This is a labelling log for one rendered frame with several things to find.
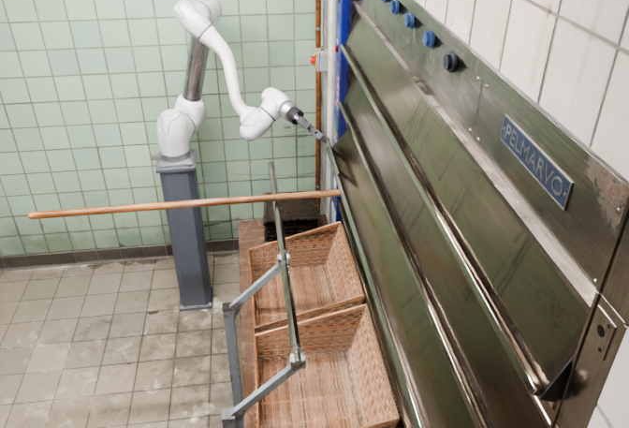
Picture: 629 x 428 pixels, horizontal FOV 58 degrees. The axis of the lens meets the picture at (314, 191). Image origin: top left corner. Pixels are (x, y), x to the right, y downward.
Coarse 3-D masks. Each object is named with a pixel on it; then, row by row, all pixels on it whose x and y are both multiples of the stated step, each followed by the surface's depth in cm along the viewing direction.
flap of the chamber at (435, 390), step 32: (352, 160) 242; (352, 192) 227; (384, 224) 198; (384, 256) 189; (384, 288) 180; (416, 288) 168; (416, 320) 161; (416, 352) 154; (416, 384) 148; (448, 384) 140; (448, 416) 135
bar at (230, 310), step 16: (272, 176) 255; (272, 192) 245; (288, 256) 207; (272, 272) 209; (288, 272) 200; (256, 288) 212; (288, 288) 191; (224, 304) 217; (240, 304) 215; (288, 304) 185; (224, 320) 217; (288, 320) 180; (288, 368) 168; (304, 368) 167; (240, 384) 237; (272, 384) 170; (240, 400) 242; (256, 400) 173; (224, 416) 175; (240, 416) 177
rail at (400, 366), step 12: (336, 180) 239; (348, 204) 222; (348, 216) 216; (360, 240) 202; (360, 252) 197; (372, 276) 185; (372, 288) 181; (384, 312) 171; (384, 324) 167; (396, 348) 159; (396, 360) 156; (408, 384) 149; (408, 396) 146; (420, 420) 140
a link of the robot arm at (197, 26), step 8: (184, 0) 262; (176, 8) 261; (184, 8) 260; (192, 8) 261; (200, 8) 265; (208, 8) 269; (176, 16) 263; (184, 16) 261; (192, 16) 261; (200, 16) 262; (208, 16) 267; (184, 24) 263; (192, 24) 261; (200, 24) 262; (208, 24) 264; (192, 32) 264; (200, 32) 263
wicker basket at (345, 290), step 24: (288, 240) 282; (336, 240) 283; (264, 264) 288; (312, 264) 293; (336, 264) 278; (264, 288) 279; (312, 288) 278; (336, 288) 272; (360, 288) 240; (264, 312) 265; (312, 312) 237; (312, 336) 245; (336, 336) 247
